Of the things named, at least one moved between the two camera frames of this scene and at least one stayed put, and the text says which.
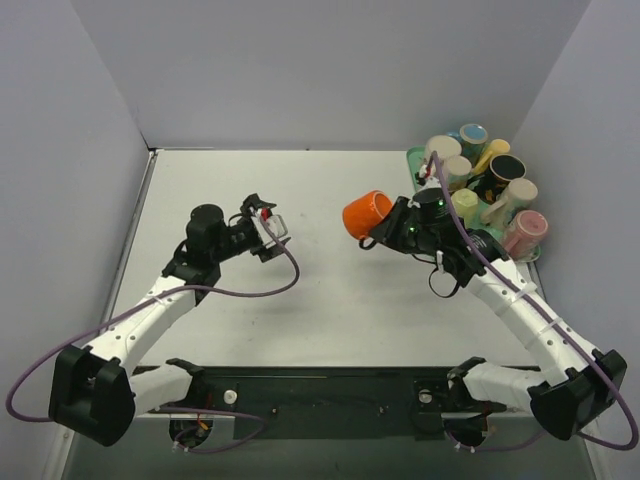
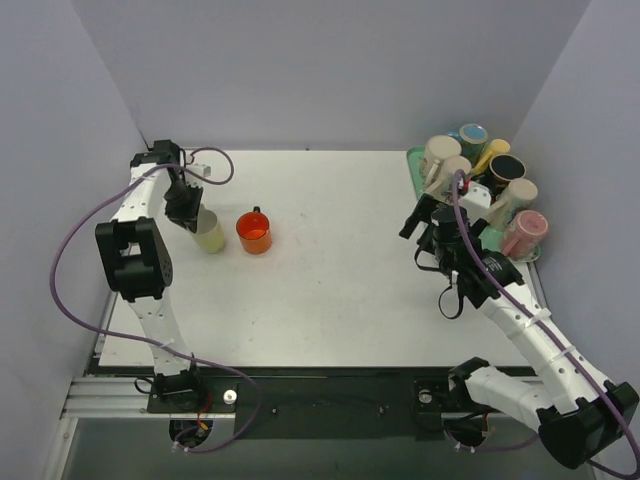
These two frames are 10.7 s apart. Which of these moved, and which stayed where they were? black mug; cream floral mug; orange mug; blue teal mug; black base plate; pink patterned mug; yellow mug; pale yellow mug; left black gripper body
Moved: pale yellow mug; orange mug; left black gripper body
Stayed: black mug; pink patterned mug; black base plate; yellow mug; cream floral mug; blue teal mug
